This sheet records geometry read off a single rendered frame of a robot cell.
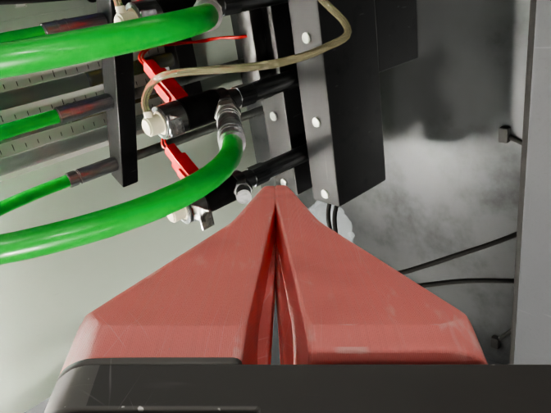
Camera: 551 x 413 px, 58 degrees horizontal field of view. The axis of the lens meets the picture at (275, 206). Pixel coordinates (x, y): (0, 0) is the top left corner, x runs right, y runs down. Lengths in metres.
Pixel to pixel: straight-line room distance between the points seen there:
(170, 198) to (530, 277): 0.32
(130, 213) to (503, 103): 0.41
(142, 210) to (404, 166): 0.45
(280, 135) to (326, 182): 0.07
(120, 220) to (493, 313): 0.52
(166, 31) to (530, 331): 0.39
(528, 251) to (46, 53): 0.38
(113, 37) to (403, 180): 0.48
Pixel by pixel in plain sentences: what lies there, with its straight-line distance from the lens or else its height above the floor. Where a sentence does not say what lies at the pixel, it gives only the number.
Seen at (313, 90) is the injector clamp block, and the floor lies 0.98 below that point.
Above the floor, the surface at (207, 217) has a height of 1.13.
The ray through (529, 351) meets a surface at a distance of 0.52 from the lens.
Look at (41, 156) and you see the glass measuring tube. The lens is 0.66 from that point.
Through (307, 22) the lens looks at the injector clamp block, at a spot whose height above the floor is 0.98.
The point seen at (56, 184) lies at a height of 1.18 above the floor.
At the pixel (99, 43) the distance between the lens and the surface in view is 0.24.
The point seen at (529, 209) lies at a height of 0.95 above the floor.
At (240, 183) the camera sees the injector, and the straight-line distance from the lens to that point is 0.46.
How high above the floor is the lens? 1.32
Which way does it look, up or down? 34 degrees down
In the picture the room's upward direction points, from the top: 118 degrees counter-clockwise
